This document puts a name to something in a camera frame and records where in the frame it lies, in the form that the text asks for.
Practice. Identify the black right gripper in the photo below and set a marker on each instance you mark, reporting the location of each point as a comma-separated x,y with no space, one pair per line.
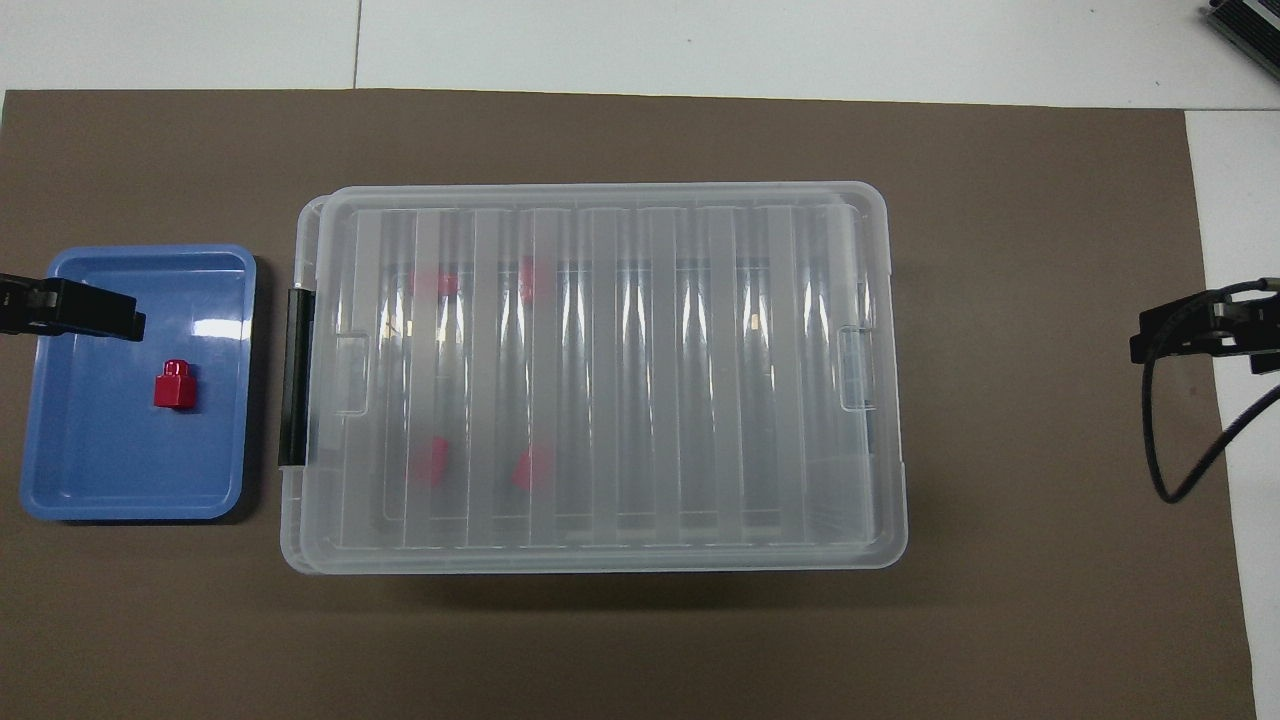
1255,330

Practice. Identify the black finned metal device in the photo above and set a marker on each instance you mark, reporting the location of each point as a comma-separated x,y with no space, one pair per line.
1255,25

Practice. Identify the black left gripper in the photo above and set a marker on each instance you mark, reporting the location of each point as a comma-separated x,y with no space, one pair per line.
22,305

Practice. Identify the red block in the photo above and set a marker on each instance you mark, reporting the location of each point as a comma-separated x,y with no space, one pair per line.
175,388
530,468
436,283
527,280
432,463

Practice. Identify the clear ribbed plastic lid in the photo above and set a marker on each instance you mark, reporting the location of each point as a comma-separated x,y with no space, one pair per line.
660,380

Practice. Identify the blue plastic tray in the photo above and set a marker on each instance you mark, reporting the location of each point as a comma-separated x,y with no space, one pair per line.
130,460

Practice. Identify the clear plastic storage box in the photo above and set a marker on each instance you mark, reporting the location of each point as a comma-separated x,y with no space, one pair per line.
306,240

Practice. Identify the brown table mat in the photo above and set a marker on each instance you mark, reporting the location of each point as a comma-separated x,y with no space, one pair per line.
640,640

